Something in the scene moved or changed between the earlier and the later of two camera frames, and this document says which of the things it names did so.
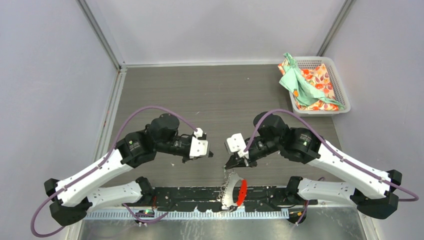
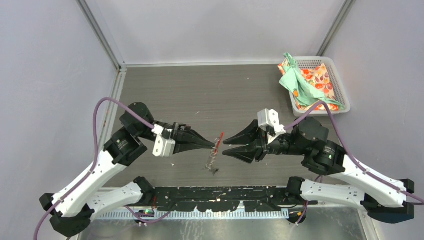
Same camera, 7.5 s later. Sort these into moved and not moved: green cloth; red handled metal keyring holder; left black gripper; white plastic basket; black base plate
Moved: red handled metal keyring holder; left black gripper
Not moved: black base plate; white plastic basket; green cloth
